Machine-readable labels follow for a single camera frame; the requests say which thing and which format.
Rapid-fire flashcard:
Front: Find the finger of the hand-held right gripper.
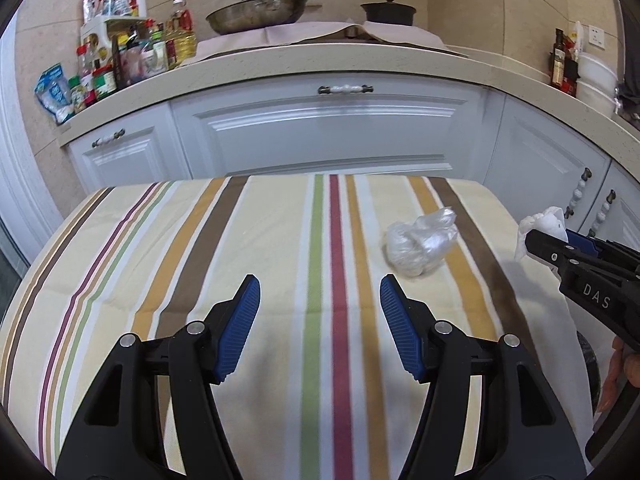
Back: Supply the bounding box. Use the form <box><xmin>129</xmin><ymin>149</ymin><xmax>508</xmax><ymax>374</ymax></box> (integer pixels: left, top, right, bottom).
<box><xmin>525</xmin><ymin>229</ymin><xmax>594</xmax><ymax>281</ymax></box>
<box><xmin>567</xmin><ymin>230</ymin><xmax>640</xmax><ymax>279</ymax></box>

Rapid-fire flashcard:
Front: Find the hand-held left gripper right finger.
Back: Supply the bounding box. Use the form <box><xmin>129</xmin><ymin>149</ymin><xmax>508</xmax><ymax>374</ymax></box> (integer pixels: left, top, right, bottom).
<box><xmin>379</xmin><ymin>274</ymin><xmax>587</xmax><ymax>480</ymax></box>

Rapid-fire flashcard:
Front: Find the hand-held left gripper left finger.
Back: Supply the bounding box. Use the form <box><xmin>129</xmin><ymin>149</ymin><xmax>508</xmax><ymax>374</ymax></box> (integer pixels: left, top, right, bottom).
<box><xmin>54</xmin><ymin>274</ymin><xmax>262</xmax><ymax>480</ymax></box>

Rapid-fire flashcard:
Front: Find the white tissue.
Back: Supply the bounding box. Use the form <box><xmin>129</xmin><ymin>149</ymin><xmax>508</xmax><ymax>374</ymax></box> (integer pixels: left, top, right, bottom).
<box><xmin>515</xmin><ymin>206</ymin><xmax>569</xmax><ymax>262</ymax></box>

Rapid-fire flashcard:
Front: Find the clear plastic bag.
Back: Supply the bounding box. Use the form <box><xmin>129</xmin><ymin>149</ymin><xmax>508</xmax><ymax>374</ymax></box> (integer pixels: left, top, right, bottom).
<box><xmin>384</xmin><ymin>207</ymin><xmax>459</xmax><ymax>279</ymax></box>

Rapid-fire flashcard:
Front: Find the person's right hand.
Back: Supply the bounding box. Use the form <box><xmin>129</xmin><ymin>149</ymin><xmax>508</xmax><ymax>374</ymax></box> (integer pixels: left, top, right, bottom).
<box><xmin>597</xmin><ymin>335</ymin><xmax>640</xmax><ymax>414</ymax></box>

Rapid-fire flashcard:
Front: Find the striped tablecloth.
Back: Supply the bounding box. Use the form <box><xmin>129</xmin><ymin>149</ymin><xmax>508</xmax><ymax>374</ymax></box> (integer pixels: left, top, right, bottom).
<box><xmin>0</xmin><ymin>174</ymin><xmax>597</xmax><ymax>480</ymax></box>

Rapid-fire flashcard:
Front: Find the stack of white bowls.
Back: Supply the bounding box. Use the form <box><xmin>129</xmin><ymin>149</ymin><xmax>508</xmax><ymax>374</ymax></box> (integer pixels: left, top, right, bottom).
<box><xmin>575</xmin><ymin>52</ymin><xmax>619</xmax><ymax>114</ymax></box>

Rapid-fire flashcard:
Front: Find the dark red-label bottle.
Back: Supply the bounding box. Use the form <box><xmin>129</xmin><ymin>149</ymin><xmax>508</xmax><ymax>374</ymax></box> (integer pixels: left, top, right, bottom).
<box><xmin>564</xmin><ymin>42</ymin><xmax>581</xmax><ymax>96</ymax></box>

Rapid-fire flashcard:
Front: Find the dark sauce bottle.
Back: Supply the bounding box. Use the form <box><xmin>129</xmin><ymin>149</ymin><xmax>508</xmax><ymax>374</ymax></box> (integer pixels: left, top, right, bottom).
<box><xmin>551</xmin><ymin>28</ymin><xmax>566</xmax><ymax>86</ymax></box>

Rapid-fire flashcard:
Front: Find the dark cloth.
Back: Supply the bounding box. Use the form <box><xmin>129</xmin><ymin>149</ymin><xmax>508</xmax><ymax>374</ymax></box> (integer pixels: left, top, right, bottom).
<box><xmin>612</xmin><ymin>0</ymin><xmax>640</xmax><ymax>127</ymax></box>

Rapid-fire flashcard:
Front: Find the white kitchen cabinet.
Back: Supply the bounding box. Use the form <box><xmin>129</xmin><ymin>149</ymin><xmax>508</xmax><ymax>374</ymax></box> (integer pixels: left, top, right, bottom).
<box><xmin>67</xmin><ymin>76</ymin><xmax>640</xmax><ymax>281</ymax></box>

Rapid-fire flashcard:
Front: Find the black cooking pot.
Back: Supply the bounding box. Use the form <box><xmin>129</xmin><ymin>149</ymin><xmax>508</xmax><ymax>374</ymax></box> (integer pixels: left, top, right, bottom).
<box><xmin>361</xmin><ymin>0</ymin><xmax>418</xmax><ymax>26</ymax></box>

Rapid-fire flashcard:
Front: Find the cluster of condiment bottles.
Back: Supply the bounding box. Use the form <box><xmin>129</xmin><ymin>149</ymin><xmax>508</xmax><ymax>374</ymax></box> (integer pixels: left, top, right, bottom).
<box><xmin>67</xmin><ymin>0</ymin><xmax>171</xmax><ymax>113</ymax></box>

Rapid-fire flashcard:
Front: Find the yellow cooking oil bottle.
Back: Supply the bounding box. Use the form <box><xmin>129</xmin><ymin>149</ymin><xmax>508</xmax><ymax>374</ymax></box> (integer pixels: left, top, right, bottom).
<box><xmin>164</xmin><ymin>0</ymin><xmax>197</xmax><ymax>69</ymax></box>

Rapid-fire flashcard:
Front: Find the blue snack bag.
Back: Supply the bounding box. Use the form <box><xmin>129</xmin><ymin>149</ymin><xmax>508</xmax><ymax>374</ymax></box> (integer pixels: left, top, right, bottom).
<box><xmin>34</xmin><ymin>63</ymin><xmax>74</xmax><ymax>126</ymax></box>

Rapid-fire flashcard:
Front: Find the beige stove cover cloth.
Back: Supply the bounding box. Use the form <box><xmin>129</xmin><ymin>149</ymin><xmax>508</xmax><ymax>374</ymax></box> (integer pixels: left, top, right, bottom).
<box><xmin>196</xmin><ymin>20</ymin><xmax>469</xmax><ymax>59</ymax></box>

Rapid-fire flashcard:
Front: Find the white spice rack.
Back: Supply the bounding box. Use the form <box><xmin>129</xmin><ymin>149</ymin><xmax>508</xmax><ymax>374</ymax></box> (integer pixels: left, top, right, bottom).
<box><xmin>79</xmin><ymin>15</ymin><xmax>169</xmax><ymax>102</ymax></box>

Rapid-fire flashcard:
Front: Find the beaded cabinet door handle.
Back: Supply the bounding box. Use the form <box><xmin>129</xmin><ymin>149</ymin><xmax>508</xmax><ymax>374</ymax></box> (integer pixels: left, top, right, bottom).
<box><xmin>589</xmin><ymin>188</ymin><xmax>617</xmax><ymax>236</ymax></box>
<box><xmin>564</xmin><ymin>167</ymin><xmax>594</xmax><ymax>221</ymax></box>

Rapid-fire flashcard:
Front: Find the small drawer handle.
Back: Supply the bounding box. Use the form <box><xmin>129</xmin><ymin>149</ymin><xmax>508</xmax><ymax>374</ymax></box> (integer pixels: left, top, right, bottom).
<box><xmin>91</xmin><ymin>129</ymin><xmax>126</xmax><ymax>149</ymax></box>

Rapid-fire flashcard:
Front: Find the wide drawer handle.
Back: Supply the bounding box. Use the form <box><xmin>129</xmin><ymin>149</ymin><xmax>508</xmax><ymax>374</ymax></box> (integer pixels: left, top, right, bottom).
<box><xmin>318</xmin><ymin>84</ymin><xmax>375</xmax><ymax>96</ymax></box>

